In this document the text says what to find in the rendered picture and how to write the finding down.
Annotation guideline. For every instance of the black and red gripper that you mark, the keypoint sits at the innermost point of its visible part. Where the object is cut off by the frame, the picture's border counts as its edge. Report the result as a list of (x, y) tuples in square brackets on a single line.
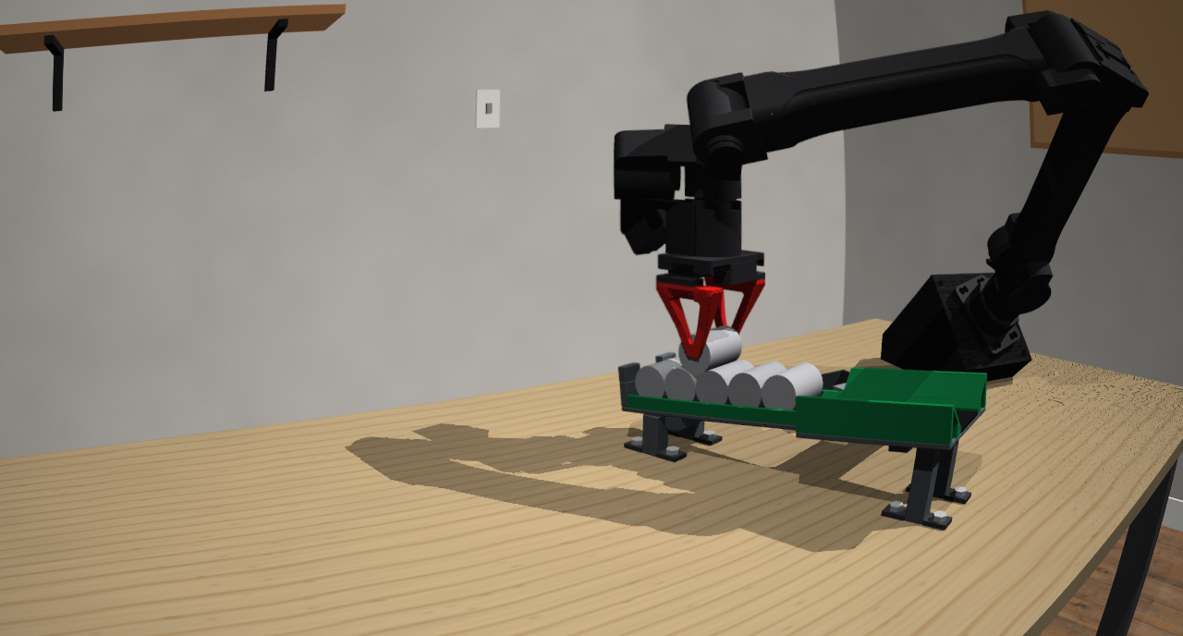
[(718, 253)]

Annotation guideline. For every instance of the white cylinder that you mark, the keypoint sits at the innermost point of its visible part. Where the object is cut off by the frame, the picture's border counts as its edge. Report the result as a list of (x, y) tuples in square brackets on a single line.
[(712, 385), (680, 384), (779, 391), (745, 389), (650, 379)]

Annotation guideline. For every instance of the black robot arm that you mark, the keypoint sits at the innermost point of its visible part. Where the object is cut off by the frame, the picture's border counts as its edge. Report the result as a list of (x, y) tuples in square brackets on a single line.
[(1042, 56)]

